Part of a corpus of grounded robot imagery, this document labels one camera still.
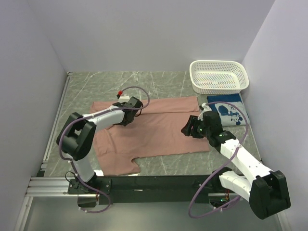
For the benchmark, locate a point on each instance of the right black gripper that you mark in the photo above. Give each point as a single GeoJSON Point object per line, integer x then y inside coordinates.
{"type": "Point", "coordinates": [193, 121]}

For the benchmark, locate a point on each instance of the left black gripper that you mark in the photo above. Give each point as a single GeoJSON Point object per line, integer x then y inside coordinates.
{"type": "Point", "coordinates": [123, 123]}

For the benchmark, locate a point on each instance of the pink graphic t-shirt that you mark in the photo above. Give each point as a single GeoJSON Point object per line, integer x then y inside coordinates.
{"type": "Point", "coordinates": [156, 132]}

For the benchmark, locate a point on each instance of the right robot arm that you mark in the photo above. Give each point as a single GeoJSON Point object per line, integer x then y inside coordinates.
{"type": "Point", "coordinates": [265, 190]}

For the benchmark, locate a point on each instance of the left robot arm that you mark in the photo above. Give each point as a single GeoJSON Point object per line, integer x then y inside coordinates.
{"type": "Point", "coordinates": [76, 137]}

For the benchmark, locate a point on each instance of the folded blue t-shirt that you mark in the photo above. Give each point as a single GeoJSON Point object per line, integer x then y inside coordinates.
{"type": "Point", "coordinates": [231, 109]}

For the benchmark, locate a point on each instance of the white plastic basket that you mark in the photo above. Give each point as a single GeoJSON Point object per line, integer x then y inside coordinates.
{"type": "Point", "coordinates": [216, 77]}

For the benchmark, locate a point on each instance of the black base crossbar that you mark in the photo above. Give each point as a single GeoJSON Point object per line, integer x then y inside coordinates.
{"type": "Point", "coordinates": [140, 189]}

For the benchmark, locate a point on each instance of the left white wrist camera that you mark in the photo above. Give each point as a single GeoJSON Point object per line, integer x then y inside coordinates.
{"type": "Point", "coordinates": [122, 97]}

